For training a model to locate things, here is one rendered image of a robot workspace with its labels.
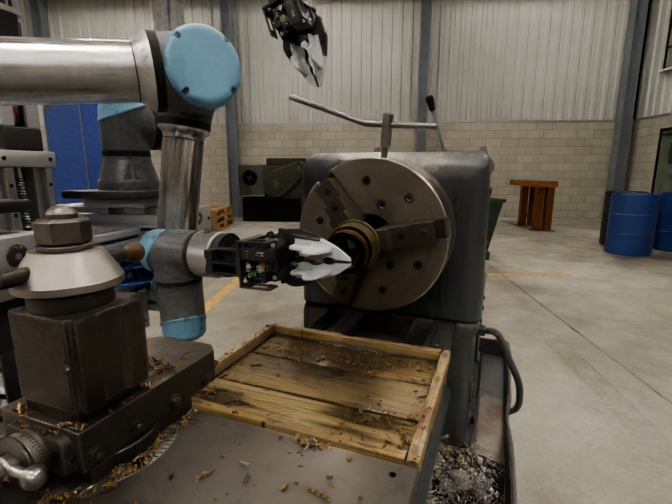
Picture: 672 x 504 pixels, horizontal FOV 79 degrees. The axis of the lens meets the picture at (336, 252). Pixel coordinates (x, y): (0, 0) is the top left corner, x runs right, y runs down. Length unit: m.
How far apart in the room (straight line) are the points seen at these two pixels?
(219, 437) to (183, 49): 0.51
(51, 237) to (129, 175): 0.82
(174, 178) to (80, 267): 0.49
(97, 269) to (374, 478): 0.27
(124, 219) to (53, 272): 0.82
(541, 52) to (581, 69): 1.06
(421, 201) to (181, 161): 0.45
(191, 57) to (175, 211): 0.29
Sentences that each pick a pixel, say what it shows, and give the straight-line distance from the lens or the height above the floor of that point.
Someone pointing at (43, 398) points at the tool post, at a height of 1.04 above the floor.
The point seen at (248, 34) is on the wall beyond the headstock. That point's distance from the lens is 11.78.
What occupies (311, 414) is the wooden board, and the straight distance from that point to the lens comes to 0.60.
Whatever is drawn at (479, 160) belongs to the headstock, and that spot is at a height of 1.23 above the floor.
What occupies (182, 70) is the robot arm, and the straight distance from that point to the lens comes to 0.67.
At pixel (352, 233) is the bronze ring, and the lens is 0.68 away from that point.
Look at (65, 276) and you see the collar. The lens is 0.36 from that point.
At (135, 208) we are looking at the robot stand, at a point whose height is 1.12.
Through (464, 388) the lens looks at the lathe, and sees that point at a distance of 1.06.
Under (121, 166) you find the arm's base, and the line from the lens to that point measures 1.18.
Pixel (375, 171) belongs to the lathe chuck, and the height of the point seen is 1.21.
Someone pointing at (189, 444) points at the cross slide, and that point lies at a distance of 0.42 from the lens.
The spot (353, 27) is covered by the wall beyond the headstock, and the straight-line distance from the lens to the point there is 11.47.
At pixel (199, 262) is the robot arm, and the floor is 1.07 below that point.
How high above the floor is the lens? 1.21
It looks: 11 degrees down
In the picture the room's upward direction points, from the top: straight up
